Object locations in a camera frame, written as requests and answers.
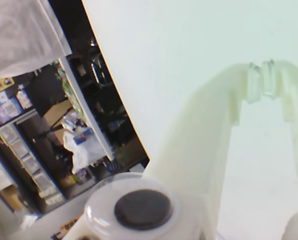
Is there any shelf with books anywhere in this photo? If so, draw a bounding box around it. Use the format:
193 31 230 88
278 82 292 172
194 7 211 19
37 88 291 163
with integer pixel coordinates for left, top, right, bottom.
0 57 116 216

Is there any white plastic bag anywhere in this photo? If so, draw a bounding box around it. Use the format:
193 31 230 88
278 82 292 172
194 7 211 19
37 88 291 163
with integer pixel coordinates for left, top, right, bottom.
63 128 112 175

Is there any white shirt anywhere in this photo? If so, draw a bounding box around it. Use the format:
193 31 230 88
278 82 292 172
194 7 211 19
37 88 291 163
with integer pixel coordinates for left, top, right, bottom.
0 0 73 79

